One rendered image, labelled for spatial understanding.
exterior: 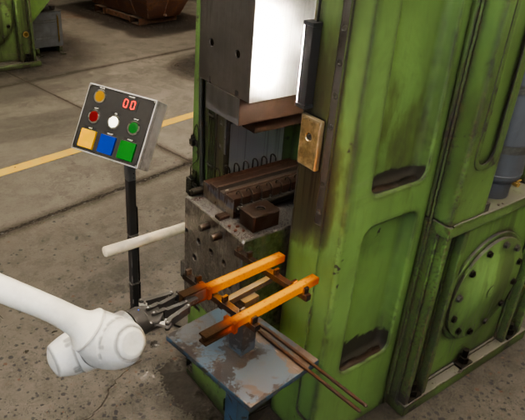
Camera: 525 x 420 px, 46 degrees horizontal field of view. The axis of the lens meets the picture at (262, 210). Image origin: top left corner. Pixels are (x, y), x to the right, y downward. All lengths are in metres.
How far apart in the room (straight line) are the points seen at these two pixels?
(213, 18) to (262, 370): 1.13
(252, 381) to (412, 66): 1.08
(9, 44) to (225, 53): 5.01
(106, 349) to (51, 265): 2.31
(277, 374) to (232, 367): 0.14
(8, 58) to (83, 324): 5.73
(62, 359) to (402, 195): 1.22
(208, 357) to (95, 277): 1.63
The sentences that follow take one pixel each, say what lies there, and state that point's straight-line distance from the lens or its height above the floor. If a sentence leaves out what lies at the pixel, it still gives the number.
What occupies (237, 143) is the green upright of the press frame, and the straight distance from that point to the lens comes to 2.43.
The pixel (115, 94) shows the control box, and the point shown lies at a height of 1.18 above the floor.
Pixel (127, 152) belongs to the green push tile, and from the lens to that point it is 2.47.
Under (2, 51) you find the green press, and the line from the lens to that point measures 6.90.
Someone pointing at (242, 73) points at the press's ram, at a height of 1.45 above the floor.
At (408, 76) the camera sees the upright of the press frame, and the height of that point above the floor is 1.49.
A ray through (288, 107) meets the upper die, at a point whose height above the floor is 1.30.
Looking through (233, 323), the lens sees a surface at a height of 0.97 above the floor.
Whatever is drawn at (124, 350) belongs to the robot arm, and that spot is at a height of 1.14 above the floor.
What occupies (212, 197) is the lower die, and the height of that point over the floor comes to 0.94.
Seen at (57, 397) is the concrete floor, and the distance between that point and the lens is 2.85.
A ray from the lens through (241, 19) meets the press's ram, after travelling 1.96.
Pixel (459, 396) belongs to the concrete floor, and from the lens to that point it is 3.03.
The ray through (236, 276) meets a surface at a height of 1.00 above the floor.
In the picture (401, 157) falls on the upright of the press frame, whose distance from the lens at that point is 2.13.
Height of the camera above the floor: 2.04
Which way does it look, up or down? 30 degrees down
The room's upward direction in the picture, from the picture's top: 5 degrees clockwise
